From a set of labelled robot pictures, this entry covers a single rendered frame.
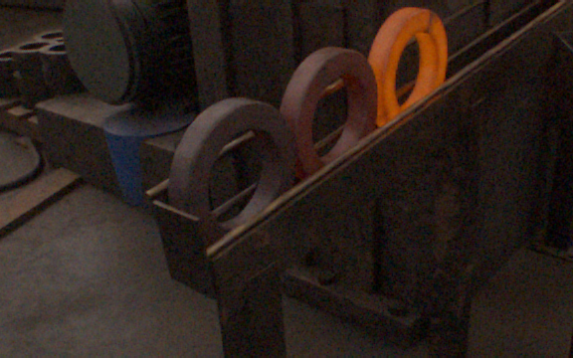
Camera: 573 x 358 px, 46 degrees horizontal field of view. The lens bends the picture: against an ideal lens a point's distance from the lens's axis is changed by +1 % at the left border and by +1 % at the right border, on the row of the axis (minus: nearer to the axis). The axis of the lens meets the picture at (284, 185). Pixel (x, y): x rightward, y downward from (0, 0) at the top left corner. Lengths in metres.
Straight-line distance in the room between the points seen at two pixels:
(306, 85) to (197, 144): 0.19
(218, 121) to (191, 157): 0.05
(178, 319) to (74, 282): 0.36
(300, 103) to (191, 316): 0.97
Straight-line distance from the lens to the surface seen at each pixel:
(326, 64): 0.87
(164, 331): 1.69
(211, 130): 0.74
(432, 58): 1.11
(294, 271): 1.71
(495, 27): 1.41
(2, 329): 1.85
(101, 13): 2.16
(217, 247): 0.76
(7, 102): 3.05
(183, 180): 0.74
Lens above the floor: 1.02
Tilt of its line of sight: 26 degrees down
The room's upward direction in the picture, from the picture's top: 4 degrees counter-clockwise
